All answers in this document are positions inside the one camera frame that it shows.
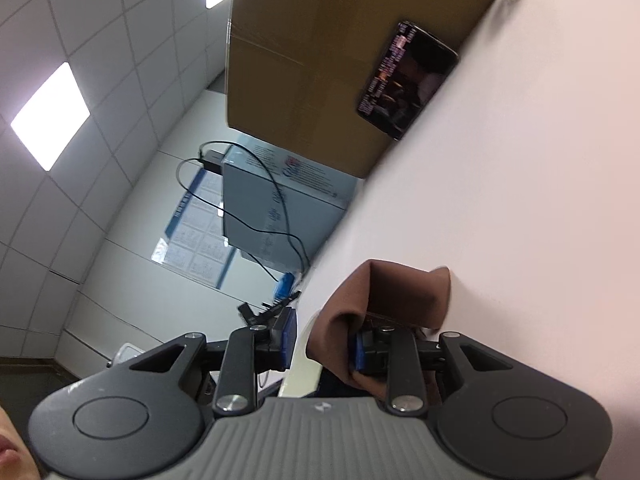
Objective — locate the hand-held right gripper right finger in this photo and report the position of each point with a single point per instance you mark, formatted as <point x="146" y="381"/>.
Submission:
<point x="358" y="352"/>

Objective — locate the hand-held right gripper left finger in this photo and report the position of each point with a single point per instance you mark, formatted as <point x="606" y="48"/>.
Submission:
<point x="289" y="337"/>

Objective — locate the brown cloth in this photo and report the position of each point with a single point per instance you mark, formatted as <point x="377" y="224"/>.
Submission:
<point x="400" y="292"/>

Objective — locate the small black device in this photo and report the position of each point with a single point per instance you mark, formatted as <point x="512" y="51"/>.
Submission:
<point x="265" y="312"/>

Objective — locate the small blue object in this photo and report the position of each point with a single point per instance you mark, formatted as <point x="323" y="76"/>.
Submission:
<point x="285" y="285"/>

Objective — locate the blue-grey wrapped carton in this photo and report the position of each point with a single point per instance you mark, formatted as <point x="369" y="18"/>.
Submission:
<point x="310" y="205"/>

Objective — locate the white standing air conditioner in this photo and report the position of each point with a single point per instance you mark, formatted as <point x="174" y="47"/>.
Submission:
<point x="127" y="352"/>

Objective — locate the black power adapter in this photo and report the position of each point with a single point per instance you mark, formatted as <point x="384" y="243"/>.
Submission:
<point x="212" y="161"/>

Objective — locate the black smartphone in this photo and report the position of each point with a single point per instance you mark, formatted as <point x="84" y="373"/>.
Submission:
<point x="407" y="80"/>

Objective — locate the brown cardboard box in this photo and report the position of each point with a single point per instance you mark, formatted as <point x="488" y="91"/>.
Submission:
<point x="325" y="60"/>

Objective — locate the person's face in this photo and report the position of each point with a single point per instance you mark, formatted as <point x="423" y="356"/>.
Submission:
<point x="15" y="445"/>

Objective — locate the blue-framed wall poster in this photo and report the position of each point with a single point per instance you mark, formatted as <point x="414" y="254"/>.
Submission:
<point x="195" y="245"/>

